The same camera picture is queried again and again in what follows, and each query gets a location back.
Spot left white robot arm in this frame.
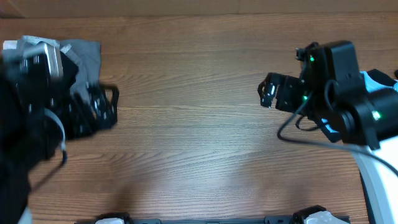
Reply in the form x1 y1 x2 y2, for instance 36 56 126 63
1 36 119 223

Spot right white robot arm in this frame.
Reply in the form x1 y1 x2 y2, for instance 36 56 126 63
257 40 397 223

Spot light blue t-shirt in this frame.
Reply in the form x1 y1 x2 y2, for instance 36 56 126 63
320 68 398 224

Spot folded grey shorts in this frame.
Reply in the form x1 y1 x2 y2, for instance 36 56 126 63
2 35 101 104

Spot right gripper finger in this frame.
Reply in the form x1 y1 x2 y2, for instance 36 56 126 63
257 73 279 95
261 93 274 108

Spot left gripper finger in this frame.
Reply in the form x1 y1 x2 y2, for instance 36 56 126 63
96 107 118 129
99 83 119 108

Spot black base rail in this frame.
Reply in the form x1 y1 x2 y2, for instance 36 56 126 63
76 205 351 224

